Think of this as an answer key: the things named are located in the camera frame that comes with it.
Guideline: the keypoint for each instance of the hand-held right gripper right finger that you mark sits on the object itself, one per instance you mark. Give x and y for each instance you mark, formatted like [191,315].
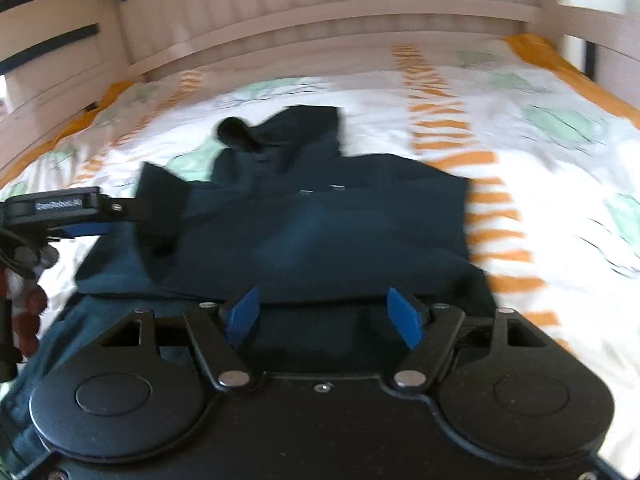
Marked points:
[404,317]

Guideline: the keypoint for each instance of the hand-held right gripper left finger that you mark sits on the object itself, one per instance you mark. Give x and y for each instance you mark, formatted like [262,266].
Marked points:
[244,316]

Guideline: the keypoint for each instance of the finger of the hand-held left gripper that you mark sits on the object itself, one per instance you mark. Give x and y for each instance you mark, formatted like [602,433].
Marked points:
[131,210]
[89,230]

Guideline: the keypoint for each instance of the dark blue garment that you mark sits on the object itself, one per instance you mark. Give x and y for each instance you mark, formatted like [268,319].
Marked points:
[320,230]

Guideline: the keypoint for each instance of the white printed duvet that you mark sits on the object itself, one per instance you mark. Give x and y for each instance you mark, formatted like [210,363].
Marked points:
[540,170]

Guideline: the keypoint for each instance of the orange bed sheet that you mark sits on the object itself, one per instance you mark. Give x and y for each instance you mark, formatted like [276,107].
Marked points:
[575,72]

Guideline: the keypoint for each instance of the white wooden bed frame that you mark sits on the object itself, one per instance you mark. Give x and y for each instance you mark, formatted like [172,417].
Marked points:
[320,15]

